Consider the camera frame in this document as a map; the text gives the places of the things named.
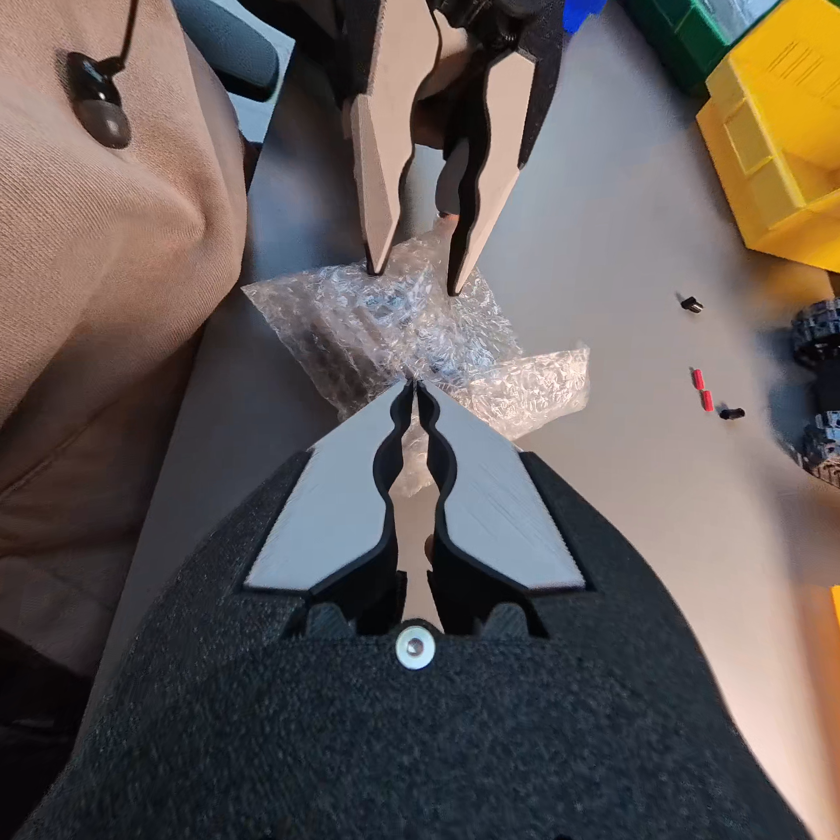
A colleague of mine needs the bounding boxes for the clear bubble wrap bag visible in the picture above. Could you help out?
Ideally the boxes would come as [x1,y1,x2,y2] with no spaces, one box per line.
[241,226,592,496]

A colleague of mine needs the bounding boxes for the person's dark trousers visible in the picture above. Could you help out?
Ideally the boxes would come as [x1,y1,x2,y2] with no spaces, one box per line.
[0,630,93,840]

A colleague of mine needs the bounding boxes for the grey brick remote control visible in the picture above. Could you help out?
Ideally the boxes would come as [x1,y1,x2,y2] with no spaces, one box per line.
[308,276,473,395]

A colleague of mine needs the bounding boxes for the blue storage bin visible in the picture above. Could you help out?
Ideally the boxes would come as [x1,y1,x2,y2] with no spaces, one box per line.
[563,0,608,34]

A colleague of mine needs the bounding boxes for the person's left hand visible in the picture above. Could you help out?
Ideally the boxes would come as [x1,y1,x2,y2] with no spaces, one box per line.
[410,33,485,151]

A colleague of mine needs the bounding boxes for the black microphone cable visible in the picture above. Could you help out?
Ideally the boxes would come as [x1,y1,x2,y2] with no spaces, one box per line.
[118,0,142,67]

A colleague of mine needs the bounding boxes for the grey office chair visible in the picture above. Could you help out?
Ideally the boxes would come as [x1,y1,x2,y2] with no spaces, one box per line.
[172,0,280,102]

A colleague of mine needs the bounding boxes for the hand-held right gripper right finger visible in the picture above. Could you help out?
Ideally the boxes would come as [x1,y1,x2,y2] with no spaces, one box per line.
[416,381,586,592]

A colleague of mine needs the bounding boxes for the black clip microphone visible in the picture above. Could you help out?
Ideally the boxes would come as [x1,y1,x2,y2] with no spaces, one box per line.
[67,51,132,150]

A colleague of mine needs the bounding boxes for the green storage bin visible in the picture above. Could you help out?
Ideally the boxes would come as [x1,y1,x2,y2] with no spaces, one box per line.
[620,0,785,96]

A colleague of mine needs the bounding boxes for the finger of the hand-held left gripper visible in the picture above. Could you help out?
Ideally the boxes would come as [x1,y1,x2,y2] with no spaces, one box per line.
[446,49,539,298]
[350,0,439,277]

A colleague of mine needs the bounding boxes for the yellow tracked toy robot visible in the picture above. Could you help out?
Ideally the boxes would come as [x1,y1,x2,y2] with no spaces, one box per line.
[791,298,840,490]

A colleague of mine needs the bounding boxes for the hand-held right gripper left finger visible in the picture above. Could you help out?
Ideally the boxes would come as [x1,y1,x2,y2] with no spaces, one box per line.
[244,379,416,595]

